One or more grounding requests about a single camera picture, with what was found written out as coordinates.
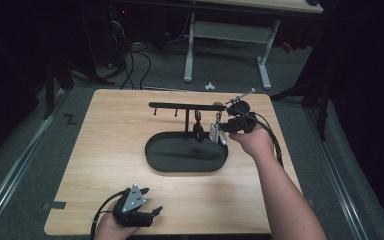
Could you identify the metal floor rail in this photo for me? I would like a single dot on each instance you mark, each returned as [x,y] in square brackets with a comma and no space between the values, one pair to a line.
[10,186]
[340,180]

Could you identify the grey tape strip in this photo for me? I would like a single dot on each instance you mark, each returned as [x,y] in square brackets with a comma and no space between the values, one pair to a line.
[55,205]

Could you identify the person's right hand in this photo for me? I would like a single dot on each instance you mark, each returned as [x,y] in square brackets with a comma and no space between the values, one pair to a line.
[256,143]

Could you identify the black tape mark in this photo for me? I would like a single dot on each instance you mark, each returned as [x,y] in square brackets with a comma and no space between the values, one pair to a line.
[70,119]

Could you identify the white-framed desk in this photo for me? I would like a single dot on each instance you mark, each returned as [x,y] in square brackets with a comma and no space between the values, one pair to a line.
[230,31]

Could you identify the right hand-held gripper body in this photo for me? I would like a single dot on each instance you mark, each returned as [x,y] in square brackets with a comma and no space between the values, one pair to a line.
[243,121]

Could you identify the small white floor object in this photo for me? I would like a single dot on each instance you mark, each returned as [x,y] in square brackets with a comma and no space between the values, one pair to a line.
[209,86]

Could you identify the black stand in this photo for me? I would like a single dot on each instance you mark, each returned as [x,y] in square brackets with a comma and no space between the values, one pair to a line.
[320,100]
[51,90]

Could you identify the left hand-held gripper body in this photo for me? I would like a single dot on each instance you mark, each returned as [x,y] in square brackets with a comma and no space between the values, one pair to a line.
[131,208]

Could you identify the black key rack with tray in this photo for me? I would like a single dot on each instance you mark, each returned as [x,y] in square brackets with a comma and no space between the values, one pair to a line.
[180,153]

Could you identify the small red object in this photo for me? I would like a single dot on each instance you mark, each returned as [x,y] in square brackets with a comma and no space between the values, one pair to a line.
[287,47]

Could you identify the silver car key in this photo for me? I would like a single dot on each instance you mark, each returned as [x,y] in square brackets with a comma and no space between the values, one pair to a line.
[214,133]

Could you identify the person's left hand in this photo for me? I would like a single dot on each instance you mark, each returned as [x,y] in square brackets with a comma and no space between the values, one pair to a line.
[113,230]

